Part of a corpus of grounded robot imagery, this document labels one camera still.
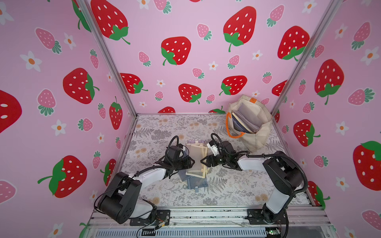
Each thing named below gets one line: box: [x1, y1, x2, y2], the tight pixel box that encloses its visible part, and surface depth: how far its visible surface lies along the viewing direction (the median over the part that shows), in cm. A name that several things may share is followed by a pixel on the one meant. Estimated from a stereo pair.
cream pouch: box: [186, 142, 209, 179], surface depth 97 cm
